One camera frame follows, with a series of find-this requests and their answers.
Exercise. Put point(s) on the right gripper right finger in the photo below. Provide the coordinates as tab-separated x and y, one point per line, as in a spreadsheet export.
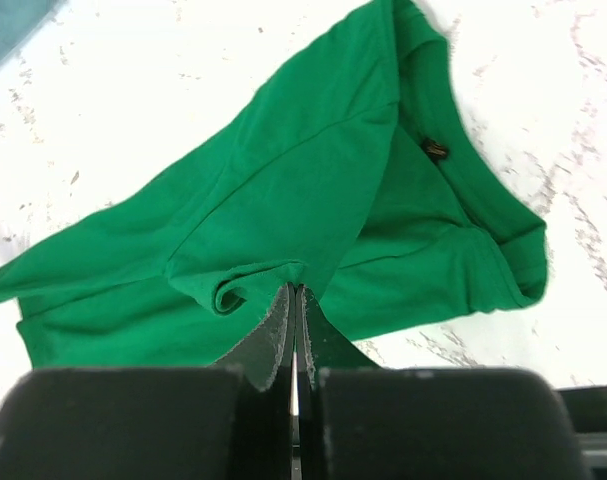
362	421

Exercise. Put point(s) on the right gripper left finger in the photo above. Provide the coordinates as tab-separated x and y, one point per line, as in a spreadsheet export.
230	420

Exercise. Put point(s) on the teal plastic bin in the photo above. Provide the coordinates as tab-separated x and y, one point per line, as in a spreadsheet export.
18	19

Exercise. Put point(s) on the green t shirt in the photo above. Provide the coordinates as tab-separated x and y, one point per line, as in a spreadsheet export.
348	172

